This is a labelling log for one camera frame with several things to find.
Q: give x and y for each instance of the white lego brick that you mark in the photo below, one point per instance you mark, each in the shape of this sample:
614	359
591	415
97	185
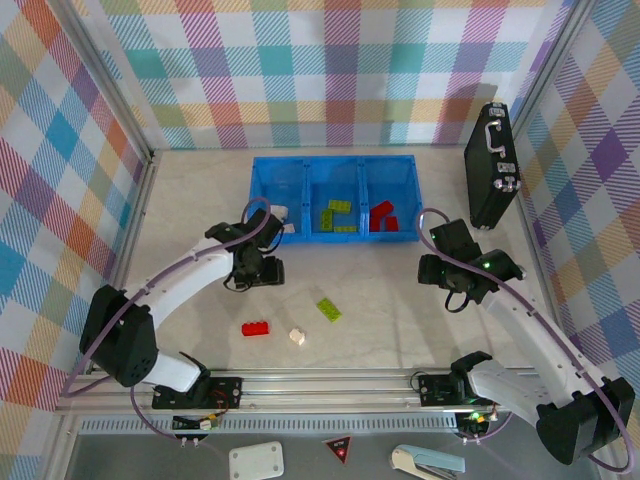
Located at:
281	212
289	228
298	337

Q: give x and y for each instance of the long red lego brick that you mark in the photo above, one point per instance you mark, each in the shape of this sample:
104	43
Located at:
382	208
255	329

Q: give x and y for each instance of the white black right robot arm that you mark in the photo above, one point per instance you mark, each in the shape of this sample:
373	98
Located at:
540	340

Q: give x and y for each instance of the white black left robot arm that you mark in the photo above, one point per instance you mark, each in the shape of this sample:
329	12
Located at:
190	280

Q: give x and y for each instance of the blue three-compartment bin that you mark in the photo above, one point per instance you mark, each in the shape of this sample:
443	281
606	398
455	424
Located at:
332	182

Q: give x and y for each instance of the perforated metal strip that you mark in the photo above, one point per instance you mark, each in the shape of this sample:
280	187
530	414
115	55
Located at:
300	425

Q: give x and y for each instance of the light blue white stapler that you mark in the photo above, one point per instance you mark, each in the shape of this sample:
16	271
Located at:
425	460

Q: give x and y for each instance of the white plate with holes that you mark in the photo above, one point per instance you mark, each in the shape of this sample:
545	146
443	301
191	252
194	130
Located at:
256	460

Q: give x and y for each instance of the red black triangle sign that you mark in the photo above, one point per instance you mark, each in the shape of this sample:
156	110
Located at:
337	446

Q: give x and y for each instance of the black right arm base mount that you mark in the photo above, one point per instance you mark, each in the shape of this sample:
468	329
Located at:
435	389

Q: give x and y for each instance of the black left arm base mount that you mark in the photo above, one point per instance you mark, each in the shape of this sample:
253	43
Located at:
225	390

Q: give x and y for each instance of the aluminium mounting rail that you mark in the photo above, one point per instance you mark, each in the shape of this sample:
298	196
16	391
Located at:
325	392

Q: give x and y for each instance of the aluminium frame post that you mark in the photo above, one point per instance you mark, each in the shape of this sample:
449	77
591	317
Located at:
107	75
551	67

